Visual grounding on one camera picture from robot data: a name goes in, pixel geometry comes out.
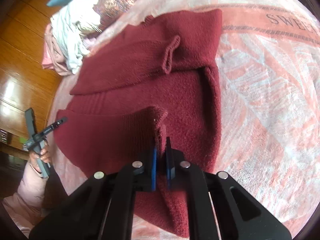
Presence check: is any wooden wardrobe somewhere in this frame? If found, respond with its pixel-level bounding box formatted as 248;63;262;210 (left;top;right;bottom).
1;0;61;159

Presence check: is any paisley patterned pillow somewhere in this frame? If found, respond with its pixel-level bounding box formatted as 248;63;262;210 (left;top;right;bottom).
93;0;136;31

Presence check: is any white light-blue garment pile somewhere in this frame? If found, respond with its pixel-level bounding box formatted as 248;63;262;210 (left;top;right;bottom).
50;0;101;74

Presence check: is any left forearm pink sleeve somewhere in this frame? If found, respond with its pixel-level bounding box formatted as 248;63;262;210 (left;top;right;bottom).
3;162;48;237

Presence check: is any person's left hand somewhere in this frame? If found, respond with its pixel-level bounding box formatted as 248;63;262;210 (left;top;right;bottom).
29;141;51;173

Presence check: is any pink garment pile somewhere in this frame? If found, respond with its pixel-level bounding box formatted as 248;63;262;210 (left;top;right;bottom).
41;23;96;77

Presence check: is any dark red knit sweater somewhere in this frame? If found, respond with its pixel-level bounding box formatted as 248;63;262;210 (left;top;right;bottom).
53;8;224;238

